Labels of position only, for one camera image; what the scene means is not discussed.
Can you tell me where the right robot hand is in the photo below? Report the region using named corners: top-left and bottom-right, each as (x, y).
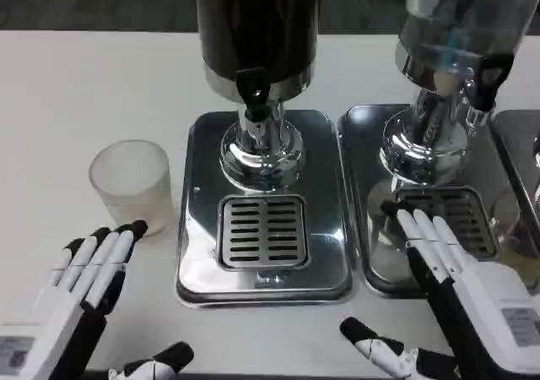
top-left (339, 202), bottom-right (540, 380)

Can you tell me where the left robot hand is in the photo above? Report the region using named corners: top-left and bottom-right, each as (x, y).
top-left (0, 218), bottom-right (196, 380)

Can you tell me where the clear ribbed glass cup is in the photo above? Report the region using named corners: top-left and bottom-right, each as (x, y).
top-left (87, 138), bottom-right (173, 238)

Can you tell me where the clear smooth glass cup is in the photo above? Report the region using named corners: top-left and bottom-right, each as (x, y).
top-left (491, 187), bottom-right (540, 269)

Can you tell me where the steel drip grid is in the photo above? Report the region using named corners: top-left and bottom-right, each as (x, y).
top-left (217, 193), bottom-right (311, 271)
top-left (396, 185), bottom-right (501, 259)

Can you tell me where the clear drink dispenser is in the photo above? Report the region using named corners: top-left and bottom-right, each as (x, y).
top-left (378, 0), bottom-right (540, 187)

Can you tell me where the dark drink dispenser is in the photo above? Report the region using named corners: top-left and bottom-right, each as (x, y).
top-left (192, 0), bottom-right (324, 193)

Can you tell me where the black tap handle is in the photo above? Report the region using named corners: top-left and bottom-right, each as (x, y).
top-left (472, 52), bottom-right (516, 113)
top-left (235, 68), bottom-right (273, 123)

